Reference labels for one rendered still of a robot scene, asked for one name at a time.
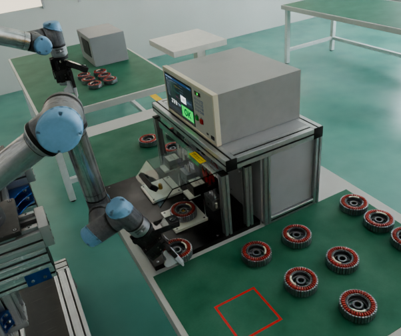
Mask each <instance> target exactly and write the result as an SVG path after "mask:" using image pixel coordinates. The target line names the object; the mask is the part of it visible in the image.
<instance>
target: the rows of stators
mask: <svg viewBox="0 0 401 336"><path fill-rule="evenodd" d="M358 204H359V205H360V206H358ZM339 207H340V209H341V211H343V212H344V213H346V214H349V215H352V214H353V215H363V214H364V218H363V224H364V226H365V227H366V228H367V229H369V230H371V231H373V232H375V231H376V233H387V232H389V231H391V234H390V243H391V244H392V246H394V247H395V248H396V249H398V250H401V239H400V238H399V237H401V227H397V228H394V222H395V219H394V217H393V216H392V215H391V214H390V213H389V212H387V211H384V210H379V209H375V210H374V209H373V210H369V211H367V210H368V200H366V199H365V197H363V196H361V195H357V194H355V195H354V194H347V195H345V196H342V197H341V198H340V205H339ZM383 221H385V223H384V222H383ZM393 228H394V229H393ZM392 229H393V230H392Z"/></svg>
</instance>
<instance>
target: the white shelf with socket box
mask: <svg viewBox="0 0 401 336"><path fill-rule="evenodd" d="M149 44H150V46H152V47H154V48H156V49H158V50H160V51H162V52H163V53H166V54H167V55H170V56H171V57H173V58H176V57H181V56H184V55H189V54H192V53H193V54H194V58H197V57H202V56H205V55H206V54H205V50H208V49H213V48H216V47H220V46H223V45H227V41H226V39H225V38H223V37H219V36H217V35H214V34H212V33H208V32H206V31H203V30H200V29H193V30H189V31H184V32H180V33H175V34H172V35H167V36H163V37H158V38H155V39H149Z"/></svg>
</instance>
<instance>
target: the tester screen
mask: <svg viewBox="0 0 401 336"><path fill-rule="evenodd" d="M165 79H166V84H167V92H168V97H169V101H170V102H171V103H172V104H173V105H175V104H174V103H173V102H172V99H171V97H172V98H173V99H175V100H177V104H178V106H177V105H175V106H176V107H178V108H179V109H180V110H181V113H180V112H179V111H177V110H176V109H175V108H174V107H172V106H171V105H170V103H169V106H170V107H171V108H173V109H174V110H175V111H176V112H178V113H179V114H181V115H182V116H183V111H182V105H183V106H185V107H186V108H187V109H189V110H190V111H192V112H193V109H191V108H190V107H188V106H187V105H185V104H184V103H183V102H181V95H182V96H183V97H184V98H186V99H188V100H189V101H190V102H192V98H191V89H189V88H188V87H186V86H185V85H183V84H182V83H179V82H178V81H177V80H175V79H173V78H172V77H170V76H168V75H167V74H166V73H165ZM181 104H182V105H181ZM183 117H184V118H186V117H185V116H183ZM186 119H187V118H186ZM187 120H188V119H187ZM189 121H190V120H189ZM190 122H191V121H190ZM191 123H192V124H194V123H195V122H194V123H193V122H191Z"/></svg>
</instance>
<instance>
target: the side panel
mask: <svg viewBox="0 0 401 336"><path fill-rule="evenodd" d="M321 152H322V137H319V138H317V139H313V140H311V141H308V142H305V143H303V144H300V145H297V146H296V147H292V148H290V149H287V150H285V151H282V152H280V153H277V154H274V155H271V156H269V157H266V158H264V159H262V180H263V211H264V221H261V223H264V225H265V226H266V225H268V224H271V223H273V222H275V221H278V220H279V219H282V218H283V217H286V216H288V215H290V214H293V213H295V212H297V211H300V210H301V209H303V208H306V207H308V206H310V205H313V204H315V202H316V203H317V202H318V194H319V183H320V162H321Z"/></svg>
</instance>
